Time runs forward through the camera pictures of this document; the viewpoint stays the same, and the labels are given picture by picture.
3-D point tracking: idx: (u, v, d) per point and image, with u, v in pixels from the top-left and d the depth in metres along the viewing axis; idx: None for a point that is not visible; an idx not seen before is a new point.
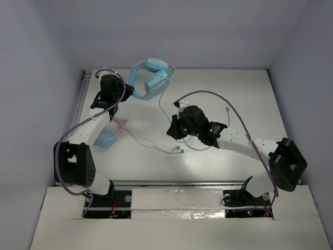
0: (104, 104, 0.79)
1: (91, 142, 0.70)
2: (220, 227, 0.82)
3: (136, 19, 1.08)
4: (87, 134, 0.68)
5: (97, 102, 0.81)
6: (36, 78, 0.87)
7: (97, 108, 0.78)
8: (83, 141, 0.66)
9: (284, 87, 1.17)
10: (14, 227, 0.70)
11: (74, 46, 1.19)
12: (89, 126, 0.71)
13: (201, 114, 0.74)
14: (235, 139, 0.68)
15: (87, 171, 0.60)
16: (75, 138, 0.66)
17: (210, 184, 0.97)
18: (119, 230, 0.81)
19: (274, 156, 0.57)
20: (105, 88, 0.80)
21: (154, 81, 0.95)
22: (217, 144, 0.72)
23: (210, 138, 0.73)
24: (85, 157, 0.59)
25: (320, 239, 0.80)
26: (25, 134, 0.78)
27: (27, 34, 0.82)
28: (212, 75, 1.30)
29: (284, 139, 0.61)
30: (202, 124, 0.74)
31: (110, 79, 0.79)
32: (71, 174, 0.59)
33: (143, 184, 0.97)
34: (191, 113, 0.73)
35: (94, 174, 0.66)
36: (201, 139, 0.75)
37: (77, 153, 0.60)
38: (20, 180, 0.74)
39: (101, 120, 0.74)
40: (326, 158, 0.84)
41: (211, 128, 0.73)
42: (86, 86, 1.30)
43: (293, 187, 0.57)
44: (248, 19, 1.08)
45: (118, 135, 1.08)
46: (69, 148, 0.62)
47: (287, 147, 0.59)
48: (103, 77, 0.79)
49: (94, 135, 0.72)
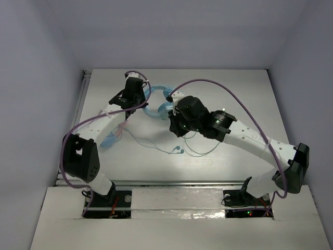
0: (124, 102, 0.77)
1: (100, 139, 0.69)
2: (220, 227, 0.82)
3: (136, 19, 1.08)
4: (97, 130, 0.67)
5: (117, 98, 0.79)
6: (36, 78, 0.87)
7: (115, 104, 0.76)
8: (92, 137, 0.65)
9: (284, 88, 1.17)
10: (14, 227, 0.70)
11: (74, 46, 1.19)
12: (102, 122, 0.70)
13: (199, 104, 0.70)
14: (247, 139, 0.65)
15: (90, 167, 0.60)
16: (86, 132, 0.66)
17: (210, 184, 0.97)
18: (119, 230, 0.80)
19: (294, 164, 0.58)
20: (129, 86, 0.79)
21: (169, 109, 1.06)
22: (222, 136, 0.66)
23: (215, 130, 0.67)
24: (90, 152, 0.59)
25: (320, 239, 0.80)
26: (25, 134, 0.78)
27: (27, 34, 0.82)
28: (212, 75, 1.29)
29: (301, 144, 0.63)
30: (202, 115, 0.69)
31: (136, 79, 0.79)
32: (75, 167, 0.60)
33: (143, 184, 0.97)
34: (188, 104, 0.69)
35: (98, 170, 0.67)
36: (204, 134, 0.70)
37: (84, 147, 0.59)
38: (20, 180, 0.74)
39: (116, 117, 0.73)
40: (326, 158, 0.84)
41: (218, 120, 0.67)
42: (85, 85, 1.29)
43: (298, 190, 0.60)
44: (248, 20, 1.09)
45: (118, 135, 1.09)
46: (78, 141, 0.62)
47: (304, 154, 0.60)
48: (130, 77, 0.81)
49: (105, 132, 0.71)
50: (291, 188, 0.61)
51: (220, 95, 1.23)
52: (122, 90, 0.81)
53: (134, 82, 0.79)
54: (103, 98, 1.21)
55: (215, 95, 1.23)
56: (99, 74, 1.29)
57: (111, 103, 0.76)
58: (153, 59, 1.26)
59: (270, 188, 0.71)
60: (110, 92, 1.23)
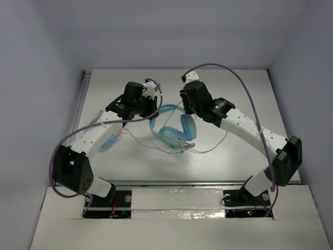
0: (120, 108, 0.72)
1: (94, 150, 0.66)
2: (220, 227, 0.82)
3: (136, 20, 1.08)
4: (90, 141, 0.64)
5: (114, 103, 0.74)
6: (36, 78, 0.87)
7: (112, 111, 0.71)
8: (84, 149, 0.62)
9: (284, 88, 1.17)
10: (14, 227, 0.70)
11: (74, 46, 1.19)
12: (96, 132, 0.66)
13: (204, 89, 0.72)
14: (242, 125, 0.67)
15: (81, 180, 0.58)
16: (79, 144, 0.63)
17: (209, 184, 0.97)
18: (119, 230, 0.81)
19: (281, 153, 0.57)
20: (129, 91, 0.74)
21: (169, 137, 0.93)
22: (219, 122, 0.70)
23: (213, 115, 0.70)
24: (82, 165, 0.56)
25: (320, 239, 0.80)
26: (25, 134, 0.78)
27: (27, 35, 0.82)
28: (212, 75, 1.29)
29: (293, 136, 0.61)
30: (204, 99, 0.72)
31: (136, 86, 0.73)
32: (67, 180, 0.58)
33: (143, 184, 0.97)
34: (193, 86, 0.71)
35: (91, 182, 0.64)
36: (202, 116, 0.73)
37: (75, 160, 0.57)
38: (20, 180, 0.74)
39: (111, 127, 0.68)
40: (326, 158, 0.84)
41: (217, 105, 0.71)
42: (85, 85, 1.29)
43: (285, 182, 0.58)
44: (247, 20, 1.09)
45: (118, 135, 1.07)
46: (71, 152, 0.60)
47: (294, 146, 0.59)
48: (130, 82, 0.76)
49: (100, 142, 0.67)
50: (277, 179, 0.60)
51: (221, 95, 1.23)
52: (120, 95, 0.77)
53: (133, 89, 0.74)
54: (103, 98, 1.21)
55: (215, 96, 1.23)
56: (99, 74, 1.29)
57: (107, 111, 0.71)
58: (153, 59, 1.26)
59: (266, 186, 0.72)
60: (110, 93, 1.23)
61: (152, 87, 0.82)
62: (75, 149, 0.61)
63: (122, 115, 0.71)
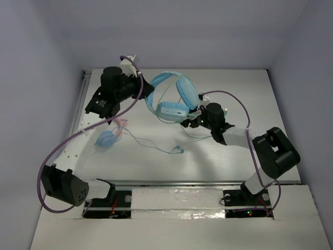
0: (102, 105, 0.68)
1: (81, 162, 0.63)
2: (220, 227, 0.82)
3: (136, 20, 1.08)
4: (75, 155, 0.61)
5: (94, 100, 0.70)
6: (36, 78, 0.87)
7: (93, 112, 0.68)
8: (71, 164, 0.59)
9: (284, 88, 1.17)
10: (14, 228, 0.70)
11: (74, 46, 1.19)
12: (79, 143, 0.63)
13: (222, 114, 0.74)
14: (235, 133, 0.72)
15: (76, 195, 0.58)
16: (63, 160, 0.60)
17: (209, 184, 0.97)
18: (118, 230, 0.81)
19: (258, 137, 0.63)
20: (106, 84, 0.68)
21: (167, 111, 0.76)
22: (225, 141, 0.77)
23: (220, 136, 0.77)
24: (71, 185, 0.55)
25: (320, 239, 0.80)
26: (25, 135, 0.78)
27: (27, 35, 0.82)
28: (212, 75, 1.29)
29: (274, 127, 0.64)
30: (219, 122, 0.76)
31: (111, 77, 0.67)
32: (61, 195, 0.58)
33: (143, 184, 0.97)
34: (213, 110, 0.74)
35: (87, 190, 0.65)
36: (213, 134, 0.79)
37: (64, 179, 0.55)
38: (20, 180, 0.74)
39: (93, 132, 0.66)
40: (326, 158, 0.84)
41: (222, 128, 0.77)
42: (85, 85, 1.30)
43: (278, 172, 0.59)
44: (247, 20, 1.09)
45: (118, 135, 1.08)
46: (59, 169, 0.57)
47: (276, 135, 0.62)
48: (104, 72, 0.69)
49: (86, 151, 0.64)
50: (271, 172, 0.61)
51: (221, 95, 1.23)
52: (99, 88, 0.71)
53: (110, 79, 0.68)
54: None
55: (214, 96, 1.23)
56: (99, 74, 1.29)
57: (88, 113, 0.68)
58: (153, 59, 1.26)
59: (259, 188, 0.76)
60: None
61: (130, 64, 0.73)
62: (61, 166, 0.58)
63: (104, 115, 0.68)
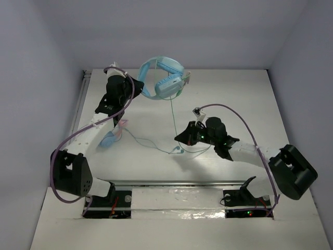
0: (109, 109, 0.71)
1: (90, 151, 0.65)
2: (220, 227, 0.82)
3: (136, 20, 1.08)
4: (86, 142, 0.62)
5: (102, 105, 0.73)
6: (36, 78, 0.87)
7: (102, 112, 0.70)
8: (81, 151, 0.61)
9: (284, 88, 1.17)
10: (13, 228, 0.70)
11: (74, 46, 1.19)
12: (90, 135, 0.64)
13: (223, 128, 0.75)
14: (243, 149, 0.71)
15: (82, 182, 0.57)
16: (74, 146, 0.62)
17: (209, 184, 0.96)
18: (118, 230, 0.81)
19: (274, 159, 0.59)
20: (112, 91, 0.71)
21: (165, 86, 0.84)
22: (231, 157, 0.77)
23: (225, 152, 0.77)
24: (81, 167, 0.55)
25: (320, 239, 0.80)
26: (25, 134, 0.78)
27: (26, 35, 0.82)
28: (212, 75, 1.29)
29: (288, 145, 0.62)
30: (221, 137, 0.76)
31: (115, 84, 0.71)
32: (67, 184, 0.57)
33: (143, 184, 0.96)
34: (214, 125, 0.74)
35: (90, 184, 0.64)
36: (216, 150, 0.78)
37: (74, 163, 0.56)
38: (20, 180, 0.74)
39: (104, 127, 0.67)
40: (325, 158, 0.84)
41: (226, 142, 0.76)
42: (85, 85, 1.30)
43: (298, 194, 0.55)
44: (247, 20, 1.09)
45: (118, 135, 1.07)
46: (67, 156, 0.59)
47: (290, 153, 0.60)
48: (110, 80, 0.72)
49: (95, 143, 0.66)
50: (292, 194, 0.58)
51: (220, 95, 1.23)
52: (105, 95, 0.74)
53: (115, 87, 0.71)
54: None
55: (214, 96, 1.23)
56: (99, 74, 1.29)
57: (97, 113, 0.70)
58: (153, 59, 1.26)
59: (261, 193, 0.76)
60: None
61: (115, 71, 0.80)
62: (72, 151, 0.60)
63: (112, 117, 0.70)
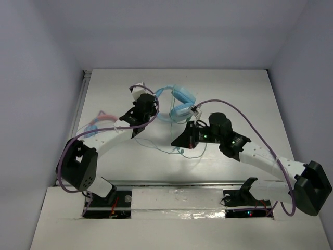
0: (132, 121, 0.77)
1: (103, 152, 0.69)
2: (220, 227, 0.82)
3: (136, 20, 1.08)
4: (102, 141, 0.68)
5: (127, 115, 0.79)
6: (36, 78, 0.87)
7: (124, 121, 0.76)
8: (95, 147, 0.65)
9: (284, 88, 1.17)
10: (13, 228, 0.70)
11: (74, 46, 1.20)
12: (108, 135, 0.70)
13: (229, 125, 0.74)
14: (258, 156, 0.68)
15: (86, 175, 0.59)
16: (91, 140, 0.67)
17: (209, 184, 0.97)
18: (118, 230, 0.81)
19: (301, 179, 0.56)
20: (140, 105, 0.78)
21: (181, 112, 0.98)
22: (239, 157, 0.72)
23: (232, 150, 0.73)
24: (90, 161, 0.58)
25: (320, 239, 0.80)
26: (25, 134, 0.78)
27: (26, 35, 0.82)
28: (213, 76, 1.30)
29: (312, 162, 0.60)
30: (227, 134, 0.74)
31: (146, 101, 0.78)
32: (73, 173, 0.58)
33: (143, 184, 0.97)
34: (219, 122, 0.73)
35: (92, 181, 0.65)
36: (222, 149, 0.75)
37: (85, 154, 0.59)
38: (20, 180, 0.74)
39: (123, 134, 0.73)
40: (325, 158, 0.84)
41: (233, 141, 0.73)
42: (85, 85, 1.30)
43: (315, 211, 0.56)
44: (247, 20, 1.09)
45: None
46: (80, 147, 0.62)
47: (314, 171, 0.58)
48: (141, 96, 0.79)
49: (110, 145, 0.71)
50: (308, 209, 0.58)
51: (220, 95, 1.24)
52: (133, 107, 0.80)
53: (143, 104, 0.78)
54: (103, 99, 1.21)
55: (214, 96, 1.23)
56: (99, 74, 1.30)
57: (120, 120, 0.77)
58: (153, 59, 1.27)
59: (265, 197, 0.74)
60: (111, 93, 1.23)
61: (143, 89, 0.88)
62: (88, 144, 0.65)
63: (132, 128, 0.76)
